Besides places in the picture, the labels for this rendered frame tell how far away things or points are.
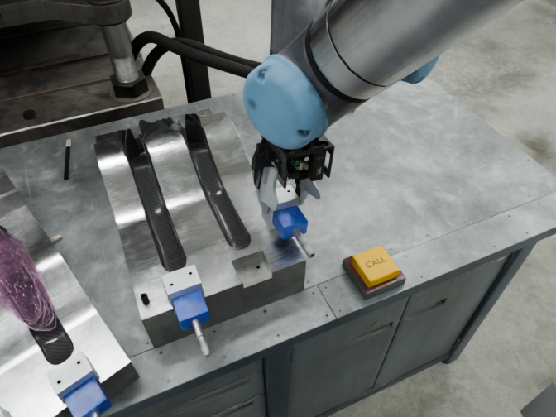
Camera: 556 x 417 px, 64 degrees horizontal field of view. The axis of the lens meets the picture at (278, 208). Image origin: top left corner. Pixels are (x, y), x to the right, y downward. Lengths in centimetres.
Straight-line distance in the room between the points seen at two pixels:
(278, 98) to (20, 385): 54
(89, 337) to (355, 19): 57
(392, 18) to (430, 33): 2
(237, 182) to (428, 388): 105
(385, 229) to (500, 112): 203
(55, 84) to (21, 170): 38
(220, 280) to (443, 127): 71
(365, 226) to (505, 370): 100
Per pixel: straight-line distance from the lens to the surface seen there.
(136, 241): 76
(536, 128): 280
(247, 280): 71
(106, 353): 70
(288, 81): 34
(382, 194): 94
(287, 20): 51
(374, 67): 32
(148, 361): 74
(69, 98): 135
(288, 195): 70
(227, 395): 100
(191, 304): 65
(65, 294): 76
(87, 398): 67
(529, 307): 193
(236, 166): 84
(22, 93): 142
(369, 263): 77
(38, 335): 75
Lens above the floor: 145
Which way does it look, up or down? 47 degrees down
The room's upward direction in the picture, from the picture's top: straight up
